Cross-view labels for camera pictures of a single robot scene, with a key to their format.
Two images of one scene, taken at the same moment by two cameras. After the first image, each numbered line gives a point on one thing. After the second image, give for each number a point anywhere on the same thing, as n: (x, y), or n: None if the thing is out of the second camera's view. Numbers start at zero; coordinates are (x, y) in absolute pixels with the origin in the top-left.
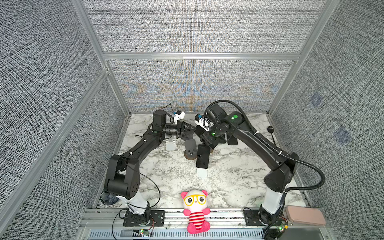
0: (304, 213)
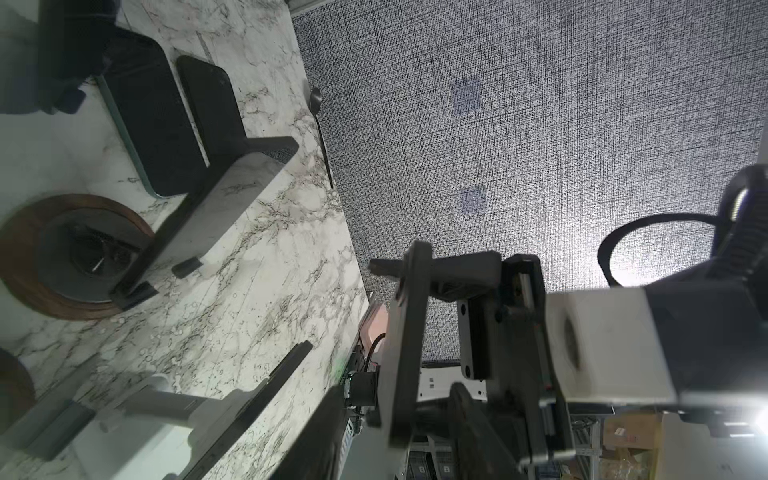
0: (376, 325)
